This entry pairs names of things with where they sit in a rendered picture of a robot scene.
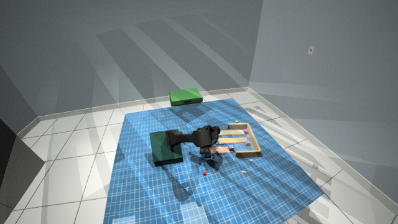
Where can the pale yellow flat strip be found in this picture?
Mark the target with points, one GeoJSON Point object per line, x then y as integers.
{"type": "Point", "coordinates": [227, 132]}

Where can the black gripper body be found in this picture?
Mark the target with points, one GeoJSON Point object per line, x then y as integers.
{"type": "Point", "coordinates": [205, 151]}

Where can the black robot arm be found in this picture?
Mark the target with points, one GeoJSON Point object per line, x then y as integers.
{"type": "Point", "coordinates": [202, 137]}

